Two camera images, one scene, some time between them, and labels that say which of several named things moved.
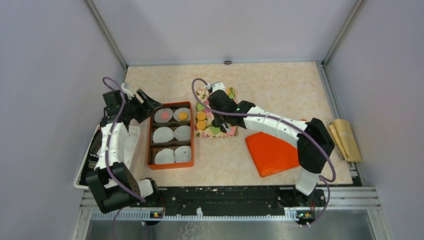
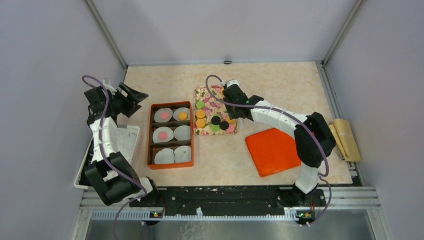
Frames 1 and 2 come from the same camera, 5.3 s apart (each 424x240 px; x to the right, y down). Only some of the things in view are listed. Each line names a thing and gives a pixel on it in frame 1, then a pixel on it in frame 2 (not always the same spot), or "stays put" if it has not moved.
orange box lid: x=270 y=156 stays put
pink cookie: x=164 y=116 stays put
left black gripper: x=148 y=104 -> x=132 y=97
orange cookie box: x=171 y=137 stays put
